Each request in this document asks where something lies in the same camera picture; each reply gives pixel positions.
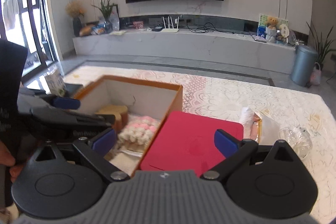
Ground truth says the yellow snack packet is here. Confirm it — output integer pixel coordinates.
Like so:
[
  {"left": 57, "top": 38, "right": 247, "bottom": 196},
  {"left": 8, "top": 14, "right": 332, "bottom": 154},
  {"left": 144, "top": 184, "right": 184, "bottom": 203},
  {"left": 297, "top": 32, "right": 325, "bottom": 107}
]
[{"left": 249, "top": 113, "right": 262, "bottom": 143}]

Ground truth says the person left hand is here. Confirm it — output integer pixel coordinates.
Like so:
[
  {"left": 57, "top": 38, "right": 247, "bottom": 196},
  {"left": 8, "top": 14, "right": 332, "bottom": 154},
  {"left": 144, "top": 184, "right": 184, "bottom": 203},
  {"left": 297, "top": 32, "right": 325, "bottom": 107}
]
[{"left": 0, "top": 141, "right": 25, "bottom": 182}]

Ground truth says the small milk carton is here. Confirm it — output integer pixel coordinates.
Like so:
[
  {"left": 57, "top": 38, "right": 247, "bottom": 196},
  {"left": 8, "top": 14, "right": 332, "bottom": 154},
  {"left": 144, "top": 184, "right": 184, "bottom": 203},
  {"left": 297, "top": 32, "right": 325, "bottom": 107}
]
[{"left": 44, "top": 67, "right": 66, "bottom": 97}]

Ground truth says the pink white crochet hat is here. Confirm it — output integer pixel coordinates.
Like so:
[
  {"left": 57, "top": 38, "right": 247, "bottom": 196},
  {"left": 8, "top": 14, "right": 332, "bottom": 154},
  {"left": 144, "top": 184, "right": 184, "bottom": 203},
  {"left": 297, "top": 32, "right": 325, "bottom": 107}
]
[{"left": 118, "top": 115, "right": 159, "bottom": 146}]

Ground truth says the orange white cardboard box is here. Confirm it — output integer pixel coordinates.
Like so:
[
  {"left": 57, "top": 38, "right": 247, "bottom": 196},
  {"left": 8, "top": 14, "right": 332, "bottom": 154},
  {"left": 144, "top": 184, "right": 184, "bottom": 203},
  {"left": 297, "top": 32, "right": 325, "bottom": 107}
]
[{"left": 75, "top": 75, "right": 183, "bottom": 176}]

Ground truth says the red transparent toy box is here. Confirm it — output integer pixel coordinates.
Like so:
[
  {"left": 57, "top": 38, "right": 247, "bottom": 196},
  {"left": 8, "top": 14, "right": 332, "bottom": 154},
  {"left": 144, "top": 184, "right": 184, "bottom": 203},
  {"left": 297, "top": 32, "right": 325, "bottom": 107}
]
[{"left": 139, "top": 111, "right": 244, "bottom": 176}]

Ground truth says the clear plastic wrap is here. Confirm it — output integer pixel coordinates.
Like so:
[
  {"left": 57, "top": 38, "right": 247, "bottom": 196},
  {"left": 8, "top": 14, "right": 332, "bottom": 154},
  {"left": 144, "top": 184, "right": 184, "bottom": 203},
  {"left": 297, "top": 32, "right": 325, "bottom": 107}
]
[{"left": 280, "top": 127, "right": 313, "bottom": 160}]

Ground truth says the white lace tablecloth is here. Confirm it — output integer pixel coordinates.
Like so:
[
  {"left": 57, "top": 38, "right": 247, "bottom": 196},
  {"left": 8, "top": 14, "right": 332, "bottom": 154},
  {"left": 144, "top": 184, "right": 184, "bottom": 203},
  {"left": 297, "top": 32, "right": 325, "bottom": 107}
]
[{"left": 63, "top": 65, "right": 336, "bottom": 224}]

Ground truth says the yellow dried flower vase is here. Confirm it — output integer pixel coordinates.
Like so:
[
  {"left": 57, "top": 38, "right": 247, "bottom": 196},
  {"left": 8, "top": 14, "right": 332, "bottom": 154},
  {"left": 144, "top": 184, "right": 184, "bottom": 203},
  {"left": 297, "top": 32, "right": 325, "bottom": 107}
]
[{"left": 65, "top": 1, "right": 84, "bottom": 37}]

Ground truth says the green plant in glass vase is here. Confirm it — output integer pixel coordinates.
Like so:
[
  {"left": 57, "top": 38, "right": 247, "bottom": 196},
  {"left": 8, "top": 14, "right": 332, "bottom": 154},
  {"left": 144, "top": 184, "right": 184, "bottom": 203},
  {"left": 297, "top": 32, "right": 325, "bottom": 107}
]
[{"left": 92, "top": 0, "right": 118, "bottom": 33}]

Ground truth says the marble tv console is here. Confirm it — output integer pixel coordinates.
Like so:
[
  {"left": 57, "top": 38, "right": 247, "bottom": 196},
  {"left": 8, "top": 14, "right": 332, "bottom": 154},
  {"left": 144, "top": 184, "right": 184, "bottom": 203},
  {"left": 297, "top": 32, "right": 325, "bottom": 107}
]
[{"left": 73, "top": 30, "right": 295, "bottom": 74}]

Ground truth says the white wifi router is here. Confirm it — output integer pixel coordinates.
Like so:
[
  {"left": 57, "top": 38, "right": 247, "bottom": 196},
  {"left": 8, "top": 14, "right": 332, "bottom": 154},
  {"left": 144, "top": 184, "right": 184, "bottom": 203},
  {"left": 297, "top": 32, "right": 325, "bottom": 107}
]
[{"left": 161, "top": 16, "right": 179, "bottom": 33}]

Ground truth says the blue metal trash can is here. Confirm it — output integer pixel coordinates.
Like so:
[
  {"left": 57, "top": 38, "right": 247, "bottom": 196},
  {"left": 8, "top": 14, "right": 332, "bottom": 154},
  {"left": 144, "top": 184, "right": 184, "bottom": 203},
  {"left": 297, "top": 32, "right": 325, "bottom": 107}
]
[{"left": 290, "top": 45, "right": 318, "bottom": 86}]

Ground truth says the teddy bear figure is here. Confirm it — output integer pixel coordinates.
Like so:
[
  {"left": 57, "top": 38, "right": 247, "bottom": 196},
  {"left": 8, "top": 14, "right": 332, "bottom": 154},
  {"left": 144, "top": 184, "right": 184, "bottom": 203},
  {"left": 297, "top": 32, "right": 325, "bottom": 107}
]
[{"left": 265, "top": 16, "right": 278, "bottom": 43}]

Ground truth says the floor plant by trash can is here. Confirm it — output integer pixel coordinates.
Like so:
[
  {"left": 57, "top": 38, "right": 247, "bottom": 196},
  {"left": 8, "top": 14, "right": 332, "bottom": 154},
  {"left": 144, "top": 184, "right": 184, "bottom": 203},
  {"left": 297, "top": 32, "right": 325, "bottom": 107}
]
[{"left": 306, "top": 22, "right": 335, "bottom": 69}]

